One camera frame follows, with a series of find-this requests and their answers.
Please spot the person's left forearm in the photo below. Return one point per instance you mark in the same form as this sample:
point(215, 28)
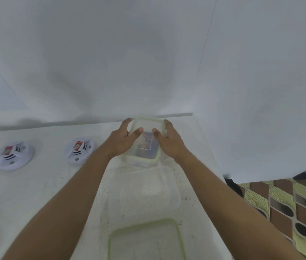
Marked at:
point(60, 208)

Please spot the large green-rimmed clear lid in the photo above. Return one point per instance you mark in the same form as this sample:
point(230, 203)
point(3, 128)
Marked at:
point(147, 243)

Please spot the white round smoke detector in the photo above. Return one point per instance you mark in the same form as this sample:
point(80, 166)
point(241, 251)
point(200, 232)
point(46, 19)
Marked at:
point(12, 162)
point(77, 159)

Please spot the large clear plastic container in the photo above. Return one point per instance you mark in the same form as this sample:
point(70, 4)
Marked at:
point(150, 192)

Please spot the black rounded object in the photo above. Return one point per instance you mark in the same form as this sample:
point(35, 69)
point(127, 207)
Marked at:
point(232, 185)

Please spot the person's right hand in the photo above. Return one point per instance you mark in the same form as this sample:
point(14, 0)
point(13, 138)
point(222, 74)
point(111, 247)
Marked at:
point(173, 146)

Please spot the row of batteries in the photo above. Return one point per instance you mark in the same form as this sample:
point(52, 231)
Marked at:
point(147, 151)

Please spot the person's right forearm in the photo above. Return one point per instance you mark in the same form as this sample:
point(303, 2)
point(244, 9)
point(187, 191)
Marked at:
point(237, 213)

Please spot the person's left hand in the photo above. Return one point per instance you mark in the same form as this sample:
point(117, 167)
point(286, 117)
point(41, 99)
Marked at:
point(120, 143)

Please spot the small clear plastic container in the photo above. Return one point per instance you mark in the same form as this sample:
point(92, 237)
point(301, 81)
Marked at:
point(142, 163)

